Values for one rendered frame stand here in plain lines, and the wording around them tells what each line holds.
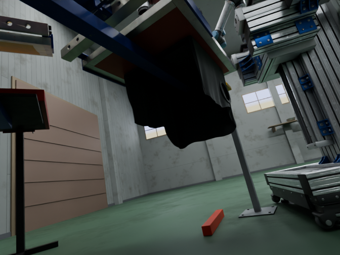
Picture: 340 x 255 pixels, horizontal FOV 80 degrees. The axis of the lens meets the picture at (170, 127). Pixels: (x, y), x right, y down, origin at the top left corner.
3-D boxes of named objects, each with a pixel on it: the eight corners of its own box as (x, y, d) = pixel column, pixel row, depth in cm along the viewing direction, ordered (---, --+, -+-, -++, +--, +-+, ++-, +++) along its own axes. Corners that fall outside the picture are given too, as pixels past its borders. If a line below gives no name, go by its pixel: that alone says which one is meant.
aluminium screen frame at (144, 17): (167, 101, 168) (166, 97, 169) (236, 70, 140) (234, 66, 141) (82, 67, 102) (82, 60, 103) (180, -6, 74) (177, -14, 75)
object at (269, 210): (246, 210, 152) (213, 95, 177) (277, 207, 141) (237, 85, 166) (238, 217, 133) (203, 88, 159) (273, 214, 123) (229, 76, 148)
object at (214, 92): (224, 124, 128) (210, 75, 138) (238, 120, 124) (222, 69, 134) (193, 111, 90) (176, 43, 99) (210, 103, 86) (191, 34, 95)
